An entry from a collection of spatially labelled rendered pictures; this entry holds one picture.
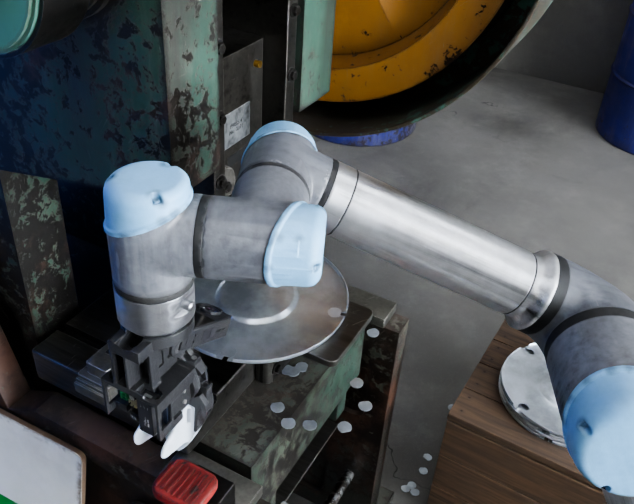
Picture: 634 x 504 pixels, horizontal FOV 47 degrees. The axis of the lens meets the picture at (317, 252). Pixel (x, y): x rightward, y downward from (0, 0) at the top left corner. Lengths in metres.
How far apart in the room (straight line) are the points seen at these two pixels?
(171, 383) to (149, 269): 0.15
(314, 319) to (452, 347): 1.21
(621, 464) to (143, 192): 0.50
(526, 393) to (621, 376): 0.93
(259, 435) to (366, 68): 0.63
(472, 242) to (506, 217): 2.19
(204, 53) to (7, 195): 0.40
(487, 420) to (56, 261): 0.93
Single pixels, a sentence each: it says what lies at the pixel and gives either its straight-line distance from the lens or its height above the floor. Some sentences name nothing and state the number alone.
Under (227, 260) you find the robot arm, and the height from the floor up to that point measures 1.15.
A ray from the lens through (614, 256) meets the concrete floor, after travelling 2.90.
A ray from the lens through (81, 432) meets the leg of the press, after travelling 1.20.
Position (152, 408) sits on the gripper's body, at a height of 0.97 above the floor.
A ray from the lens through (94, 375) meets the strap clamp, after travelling 1.12.
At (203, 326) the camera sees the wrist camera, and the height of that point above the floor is 1.00.
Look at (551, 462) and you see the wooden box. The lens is 1.59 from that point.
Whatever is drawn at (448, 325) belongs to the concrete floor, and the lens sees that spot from 2.36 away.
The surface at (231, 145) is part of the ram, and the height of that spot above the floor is 1.04.
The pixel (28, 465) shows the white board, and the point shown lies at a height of 0.51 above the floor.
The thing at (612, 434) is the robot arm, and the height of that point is 1.01.
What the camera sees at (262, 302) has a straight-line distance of 1.13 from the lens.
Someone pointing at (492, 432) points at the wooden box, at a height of 0.35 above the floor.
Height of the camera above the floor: 1.51
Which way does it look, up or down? 36 degrees down
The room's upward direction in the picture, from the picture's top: 4 degrees clockwise
